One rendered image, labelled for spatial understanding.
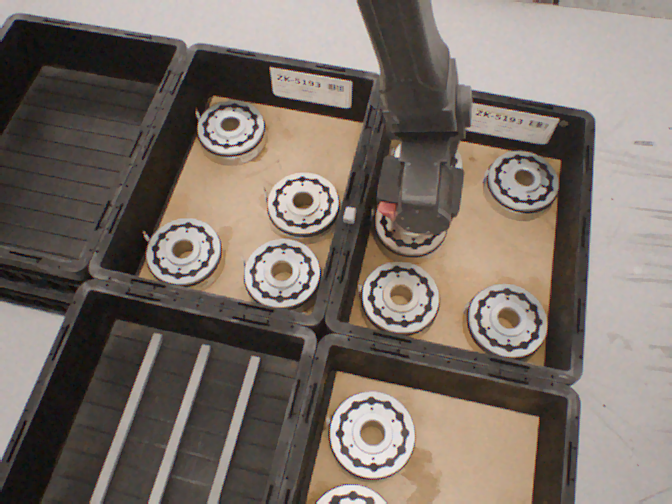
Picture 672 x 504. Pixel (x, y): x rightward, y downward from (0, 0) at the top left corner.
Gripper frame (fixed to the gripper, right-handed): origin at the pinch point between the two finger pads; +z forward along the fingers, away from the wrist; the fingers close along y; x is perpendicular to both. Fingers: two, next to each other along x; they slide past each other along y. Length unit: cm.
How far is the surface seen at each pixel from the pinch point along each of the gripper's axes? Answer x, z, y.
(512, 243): 1.1, 4.1, 14.9
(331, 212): -0.6, 1.5, -11.2
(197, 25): 46, 20, -49
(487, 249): -0.6, 4.1, 11.4
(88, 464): -40, 4, -34
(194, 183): 1.9, 4.9, -32.7
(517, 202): 6.3, 1.4, 14.4
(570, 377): -20.0, -6.6, 20.1
